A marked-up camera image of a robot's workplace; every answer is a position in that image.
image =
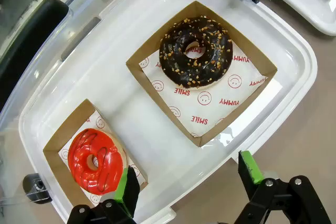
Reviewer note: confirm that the red glazed donut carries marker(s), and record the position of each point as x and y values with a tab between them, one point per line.
78	161

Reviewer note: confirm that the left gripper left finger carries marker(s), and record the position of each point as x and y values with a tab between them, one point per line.
128	192

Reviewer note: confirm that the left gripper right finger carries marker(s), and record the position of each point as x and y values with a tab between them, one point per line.
278	203

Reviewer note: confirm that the white display tray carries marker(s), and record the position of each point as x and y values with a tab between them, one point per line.
302	6
157	134

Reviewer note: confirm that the brown cardboard donut box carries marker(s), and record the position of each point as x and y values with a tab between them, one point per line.
136	77
57	182

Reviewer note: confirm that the chocolate donut with nuts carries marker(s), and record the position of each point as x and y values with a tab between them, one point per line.
173	64

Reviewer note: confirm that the white printed paper liner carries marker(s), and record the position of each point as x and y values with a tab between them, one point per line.
98	120
210	108

